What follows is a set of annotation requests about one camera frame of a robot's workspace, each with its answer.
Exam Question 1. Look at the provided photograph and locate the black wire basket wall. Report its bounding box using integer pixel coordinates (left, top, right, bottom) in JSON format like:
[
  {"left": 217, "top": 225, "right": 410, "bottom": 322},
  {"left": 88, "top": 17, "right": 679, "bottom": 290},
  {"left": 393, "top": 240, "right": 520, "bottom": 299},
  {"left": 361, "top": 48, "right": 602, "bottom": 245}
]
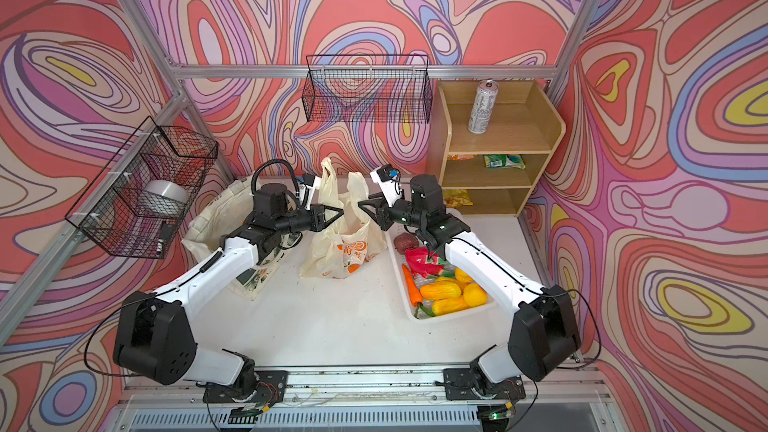
[
  {"left": 301, "top": 53, "right": 433, "bottom": 124},
  {"left": 65, "top": 118, "right": 218, "bottom": 259}
]

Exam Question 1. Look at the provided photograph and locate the white perforated plastic basket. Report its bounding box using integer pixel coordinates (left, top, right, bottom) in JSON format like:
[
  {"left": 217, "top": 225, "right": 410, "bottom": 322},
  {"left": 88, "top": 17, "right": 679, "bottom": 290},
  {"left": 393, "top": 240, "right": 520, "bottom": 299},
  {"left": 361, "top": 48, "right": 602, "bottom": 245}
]
[{"left": 385, "top": 224, "right": 496, "bottom": 324}]

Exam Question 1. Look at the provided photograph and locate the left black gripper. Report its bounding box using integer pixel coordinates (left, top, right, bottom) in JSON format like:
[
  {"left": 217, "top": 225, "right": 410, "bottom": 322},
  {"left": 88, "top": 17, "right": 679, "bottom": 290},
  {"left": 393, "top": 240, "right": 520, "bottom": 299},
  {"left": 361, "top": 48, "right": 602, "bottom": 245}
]
[{"left": 272, "top": 204, "right": 344, "bottom": 238}]

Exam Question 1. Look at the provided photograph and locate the green snack packet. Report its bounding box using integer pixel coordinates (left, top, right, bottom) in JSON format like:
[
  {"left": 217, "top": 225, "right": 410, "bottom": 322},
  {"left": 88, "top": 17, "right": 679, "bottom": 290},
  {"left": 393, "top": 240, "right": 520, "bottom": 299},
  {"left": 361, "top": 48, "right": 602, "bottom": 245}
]
[{"left": 483, "top": 154, "right": 526, "bottom": 170}]

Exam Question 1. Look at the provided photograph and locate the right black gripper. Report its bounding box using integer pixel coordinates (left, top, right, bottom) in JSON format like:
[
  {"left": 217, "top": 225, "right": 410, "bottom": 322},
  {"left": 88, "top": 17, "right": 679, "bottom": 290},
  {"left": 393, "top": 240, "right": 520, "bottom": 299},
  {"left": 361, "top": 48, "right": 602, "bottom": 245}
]
[{"left": 357, "top": 191, "right": 425, "bottom": 232}]

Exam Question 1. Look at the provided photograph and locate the black wire basket back wall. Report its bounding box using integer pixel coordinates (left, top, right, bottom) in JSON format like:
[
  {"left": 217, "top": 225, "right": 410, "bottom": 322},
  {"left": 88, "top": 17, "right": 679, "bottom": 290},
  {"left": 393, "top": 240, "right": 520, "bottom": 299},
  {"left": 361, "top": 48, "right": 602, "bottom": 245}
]
[{"left": 301, "top": 53, "right": 433, "bottom": 124}]

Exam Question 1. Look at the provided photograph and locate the toy pink dragon fruit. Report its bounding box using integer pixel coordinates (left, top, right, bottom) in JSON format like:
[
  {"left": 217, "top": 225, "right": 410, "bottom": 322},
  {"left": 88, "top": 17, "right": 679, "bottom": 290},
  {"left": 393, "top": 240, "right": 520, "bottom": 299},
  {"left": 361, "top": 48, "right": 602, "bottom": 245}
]
[{"left": 405, "top": 247, "right": 445, "bottom": 278}]

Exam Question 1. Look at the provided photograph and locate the toy yellow corn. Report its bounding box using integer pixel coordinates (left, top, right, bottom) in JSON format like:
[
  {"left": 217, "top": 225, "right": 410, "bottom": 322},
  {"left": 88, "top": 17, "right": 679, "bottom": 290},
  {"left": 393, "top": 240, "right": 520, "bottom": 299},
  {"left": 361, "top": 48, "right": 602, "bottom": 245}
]
[{"left": 419, "top": 281, "right": 463, "bottom": 301}]

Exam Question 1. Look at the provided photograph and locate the wooden shelf unit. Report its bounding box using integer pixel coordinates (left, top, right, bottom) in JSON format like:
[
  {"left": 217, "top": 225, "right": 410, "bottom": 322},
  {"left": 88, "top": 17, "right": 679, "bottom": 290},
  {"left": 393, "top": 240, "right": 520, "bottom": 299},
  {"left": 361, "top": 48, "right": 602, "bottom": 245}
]
[{"left": 425, "top": 80, "right": 566, "bottom": 216}]

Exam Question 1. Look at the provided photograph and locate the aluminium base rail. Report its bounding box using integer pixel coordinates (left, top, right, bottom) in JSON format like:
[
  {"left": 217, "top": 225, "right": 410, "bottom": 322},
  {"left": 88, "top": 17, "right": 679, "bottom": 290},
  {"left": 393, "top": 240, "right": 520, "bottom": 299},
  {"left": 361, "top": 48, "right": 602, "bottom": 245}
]
[{"left": 101, "top": 364, "right": 628, "bottom": 431}]

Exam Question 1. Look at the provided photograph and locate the toy yellow pear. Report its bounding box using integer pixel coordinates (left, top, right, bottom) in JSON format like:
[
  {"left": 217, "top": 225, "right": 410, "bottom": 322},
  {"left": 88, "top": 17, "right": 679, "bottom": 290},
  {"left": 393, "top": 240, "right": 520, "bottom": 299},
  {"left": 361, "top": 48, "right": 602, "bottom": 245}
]
[{"left": 462, "top": 283, "right": 488, "bottom": 308}]

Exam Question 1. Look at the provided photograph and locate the white tape roll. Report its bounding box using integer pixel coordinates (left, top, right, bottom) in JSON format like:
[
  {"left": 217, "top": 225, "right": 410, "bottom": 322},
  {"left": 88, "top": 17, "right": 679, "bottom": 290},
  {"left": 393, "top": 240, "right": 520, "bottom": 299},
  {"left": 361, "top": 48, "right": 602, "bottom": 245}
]
[{"left": 139, "top": 180, "right": 189, "bottom": 218}]

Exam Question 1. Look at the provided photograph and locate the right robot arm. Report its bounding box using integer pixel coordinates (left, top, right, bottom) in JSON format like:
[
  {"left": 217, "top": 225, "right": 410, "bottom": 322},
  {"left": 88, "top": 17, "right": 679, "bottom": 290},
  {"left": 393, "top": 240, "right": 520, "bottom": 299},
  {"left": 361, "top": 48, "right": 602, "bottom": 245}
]
[{"left": 358, "top": 164, "right": 582, "bottom": 400}]

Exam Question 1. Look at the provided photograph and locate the toy dark red fruit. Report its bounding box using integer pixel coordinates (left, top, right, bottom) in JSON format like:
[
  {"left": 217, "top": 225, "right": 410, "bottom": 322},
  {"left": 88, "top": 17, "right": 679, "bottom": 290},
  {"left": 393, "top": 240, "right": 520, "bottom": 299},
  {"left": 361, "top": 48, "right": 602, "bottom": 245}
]
[{"left": 393, "top": 232, "right": 421, "bottom": 255}]

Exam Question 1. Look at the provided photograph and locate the leaf print canvas tote bag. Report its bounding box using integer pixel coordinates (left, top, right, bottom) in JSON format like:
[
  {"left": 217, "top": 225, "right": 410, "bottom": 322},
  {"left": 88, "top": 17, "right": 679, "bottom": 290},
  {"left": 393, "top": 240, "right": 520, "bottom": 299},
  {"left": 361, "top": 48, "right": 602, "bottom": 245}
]
[{"left": 182, "top": 178, "right": 292, "bottom": 301}]

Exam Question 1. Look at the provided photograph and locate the black wire basket left wall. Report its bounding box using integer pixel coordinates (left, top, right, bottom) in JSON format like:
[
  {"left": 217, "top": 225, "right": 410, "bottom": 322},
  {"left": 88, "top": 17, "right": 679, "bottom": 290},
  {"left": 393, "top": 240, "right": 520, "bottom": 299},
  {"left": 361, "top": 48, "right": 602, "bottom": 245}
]
[{"left": 65, "top": 118, "right": 218, "bottom": 259}]

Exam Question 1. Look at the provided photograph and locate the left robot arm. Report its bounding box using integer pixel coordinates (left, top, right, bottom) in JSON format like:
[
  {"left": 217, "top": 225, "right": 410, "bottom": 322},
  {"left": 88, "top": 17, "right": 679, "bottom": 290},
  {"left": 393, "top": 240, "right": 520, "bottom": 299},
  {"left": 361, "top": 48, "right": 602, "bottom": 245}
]
[{"left": 112, "top": 183, "right": 344, "bottom": 402}]

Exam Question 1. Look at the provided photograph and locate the cream plastic grocery bag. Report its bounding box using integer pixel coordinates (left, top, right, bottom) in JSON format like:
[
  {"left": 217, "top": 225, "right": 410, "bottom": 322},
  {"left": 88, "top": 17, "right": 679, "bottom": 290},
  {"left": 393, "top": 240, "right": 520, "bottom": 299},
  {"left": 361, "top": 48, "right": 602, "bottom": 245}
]
[{"left": 299, "top": 157, "right": 387, "bottom": 279}]

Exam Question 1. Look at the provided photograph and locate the yellow chips packet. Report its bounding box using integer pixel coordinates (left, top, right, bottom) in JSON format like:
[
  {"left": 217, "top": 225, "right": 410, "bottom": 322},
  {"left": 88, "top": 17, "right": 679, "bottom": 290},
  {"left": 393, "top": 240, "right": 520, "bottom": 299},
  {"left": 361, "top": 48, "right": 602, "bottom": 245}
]
[{"left": 443, "top": 189, "right": 474, "bottom": 209}]

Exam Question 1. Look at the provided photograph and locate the toy carrot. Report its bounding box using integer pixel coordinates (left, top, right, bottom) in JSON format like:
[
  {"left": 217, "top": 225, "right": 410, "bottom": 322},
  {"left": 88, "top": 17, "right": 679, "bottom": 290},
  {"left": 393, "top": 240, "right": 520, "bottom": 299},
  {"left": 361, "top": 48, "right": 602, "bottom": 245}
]
[{"left": 401, "top": 264, "right": 423, "bottom": 309}]

